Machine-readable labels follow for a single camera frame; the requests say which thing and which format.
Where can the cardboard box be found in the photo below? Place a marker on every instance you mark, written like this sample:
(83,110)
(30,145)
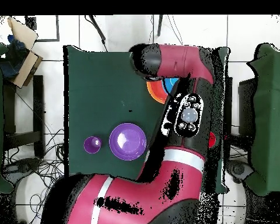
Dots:
(28,67)

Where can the black chair base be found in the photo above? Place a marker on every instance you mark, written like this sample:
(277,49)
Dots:
(23,166)

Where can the large yellow bowl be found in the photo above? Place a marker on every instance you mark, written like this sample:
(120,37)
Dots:
(159,100)

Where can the black floor frame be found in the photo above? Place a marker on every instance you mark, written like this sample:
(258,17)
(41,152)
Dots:
(57,30)

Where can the black computer case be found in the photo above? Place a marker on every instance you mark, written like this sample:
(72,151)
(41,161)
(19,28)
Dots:
(246,107)

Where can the blue bag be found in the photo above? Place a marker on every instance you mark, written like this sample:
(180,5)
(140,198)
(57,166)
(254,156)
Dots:
(14,60)

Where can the dark green table cloth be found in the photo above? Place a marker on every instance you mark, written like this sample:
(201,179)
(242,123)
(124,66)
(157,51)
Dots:
(95,93)

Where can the red cup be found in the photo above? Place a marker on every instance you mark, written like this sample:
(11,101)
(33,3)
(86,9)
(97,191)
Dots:
(212,139)

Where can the black stool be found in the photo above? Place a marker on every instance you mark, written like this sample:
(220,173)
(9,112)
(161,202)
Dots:
(38,105)

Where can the black tripod leg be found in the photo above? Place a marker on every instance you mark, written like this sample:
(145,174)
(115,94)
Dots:
(97,28)
(160,25)

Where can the purple cup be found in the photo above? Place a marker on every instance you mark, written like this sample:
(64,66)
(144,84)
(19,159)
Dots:
(92,144)

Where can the large light blue bowl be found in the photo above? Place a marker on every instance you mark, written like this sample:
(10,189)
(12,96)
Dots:
(170,82)

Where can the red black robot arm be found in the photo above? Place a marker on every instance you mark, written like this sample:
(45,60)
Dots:
(142,193)

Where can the wide orange bowl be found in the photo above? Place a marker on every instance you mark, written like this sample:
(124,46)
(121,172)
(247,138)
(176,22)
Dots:
(157,92)

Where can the purple bowl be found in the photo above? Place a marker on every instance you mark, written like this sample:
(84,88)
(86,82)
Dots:
(127,141)

